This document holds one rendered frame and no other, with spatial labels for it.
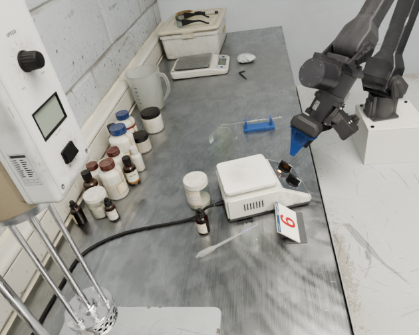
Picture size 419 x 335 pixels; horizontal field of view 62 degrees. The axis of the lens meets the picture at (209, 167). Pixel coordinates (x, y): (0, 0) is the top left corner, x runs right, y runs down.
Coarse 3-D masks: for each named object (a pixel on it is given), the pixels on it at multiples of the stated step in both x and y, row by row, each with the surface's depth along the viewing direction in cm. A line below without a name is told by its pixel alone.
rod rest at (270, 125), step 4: (248, 124) 114; (252, 124) 114; (256, 124) 113; (260, 124) 113; (264, 124) 113; (268, 124) 112; (272, 124) 111; (244, 128) 113; (248, 128) 112; (252, 128) 112; (256, 128) 111; (260, 128) 111; (264, 128) 111; (268, 128) 111; (272, 128) 111
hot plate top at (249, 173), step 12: (252, 156) 86; (228, 168) 84; (240, 168) 83; (252, 168) 82; (264, 168) 82; (228, 180) 80; (240, 180) 80; (252, 180) 79; (264, 180) 78; (276, 180) 78; (228, 192) 77; (240, 192) 77
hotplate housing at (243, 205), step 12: (252, 192) 78; (264, 192) 78; (276, 192) 78; (288, 192) 79; (300, 192) 80; (216, 204) 83; (228, 204) 78; (240, 204) 78; (252, 204) 79; (264, 204) 80; (288, 204) 81; (300, 204) 82; (228, 216) 81; (240, 216) 81; (252, 216) 82
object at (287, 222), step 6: (282, 210) 78; (288, 210) 80; (282, 216) 77; (288, 216) 78; (294, 216) 79; (282, 222) 75; (288, 222) 76; (294, 222) 78; (282, 228) 74; (288, 228) 75; (294, 228) 76; (288, 234) 73; (294, 234) 74
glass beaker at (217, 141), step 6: (222, 126) 106; (216, 132) 103; (222, 132) 103; (228, 132) 104; (210, 138) 106; (216, 138) 101; (222, 138) 102; (228, 138) 104; (204, 144) 104; (210, 144) 106; (216, 144) 108; (222, 144) 101; (228, 144) 105; (210, 150) 105; (216, 150) 106; (222, 150) 101; (216, 156) 104
